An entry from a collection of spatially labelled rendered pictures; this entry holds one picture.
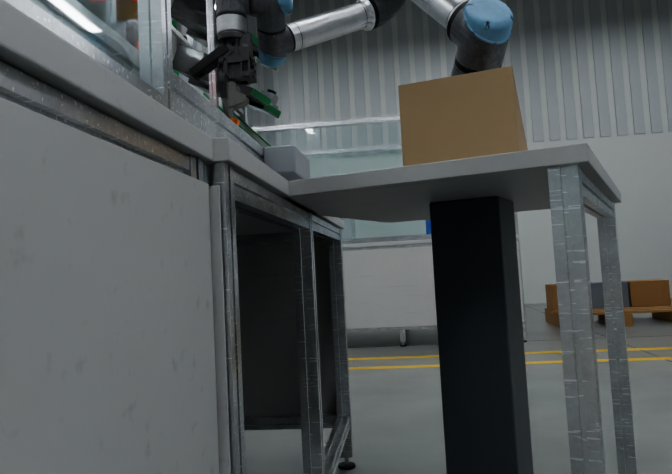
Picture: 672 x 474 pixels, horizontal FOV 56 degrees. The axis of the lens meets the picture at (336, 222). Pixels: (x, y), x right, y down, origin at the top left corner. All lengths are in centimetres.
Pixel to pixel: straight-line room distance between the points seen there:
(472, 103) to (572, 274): 55
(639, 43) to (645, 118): 118
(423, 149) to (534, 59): 922
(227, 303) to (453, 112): 83
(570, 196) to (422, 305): 445
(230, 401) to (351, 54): 995
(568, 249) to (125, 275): 70
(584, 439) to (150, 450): 69
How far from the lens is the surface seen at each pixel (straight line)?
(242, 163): 86
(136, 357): 57
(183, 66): 194
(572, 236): 103
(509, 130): 143
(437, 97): 148
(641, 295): 714
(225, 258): 80
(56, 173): 47
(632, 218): 1054
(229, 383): 81
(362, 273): 545
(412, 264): 543
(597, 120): 1062
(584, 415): 107
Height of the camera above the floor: 69
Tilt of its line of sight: 4 degrees up
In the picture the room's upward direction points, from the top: 3 degrees counter-clockwise
